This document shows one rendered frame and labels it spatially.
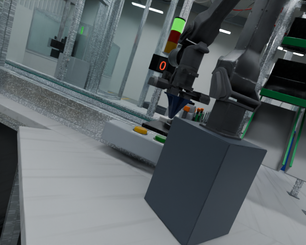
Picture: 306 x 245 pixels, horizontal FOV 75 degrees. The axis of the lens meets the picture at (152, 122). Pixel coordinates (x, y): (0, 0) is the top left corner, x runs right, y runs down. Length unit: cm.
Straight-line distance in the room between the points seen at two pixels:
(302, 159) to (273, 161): 10
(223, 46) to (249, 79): 1134
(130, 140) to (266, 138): 46
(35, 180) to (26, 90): 55
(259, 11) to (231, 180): 31
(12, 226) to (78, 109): 43
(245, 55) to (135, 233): 38
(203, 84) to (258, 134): 1064
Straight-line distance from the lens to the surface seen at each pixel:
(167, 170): 42
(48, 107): 86
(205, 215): 39
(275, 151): 75
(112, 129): 61
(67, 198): 42
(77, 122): 77
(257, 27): 44
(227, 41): 1185
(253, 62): 44
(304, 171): 77
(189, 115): 75
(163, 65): 92
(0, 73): 109
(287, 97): 71
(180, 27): 96
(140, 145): 58
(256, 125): 80
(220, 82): 40
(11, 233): 87
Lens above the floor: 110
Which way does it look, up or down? 10 degrees down
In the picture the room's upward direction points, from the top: 19 degrees clockwise
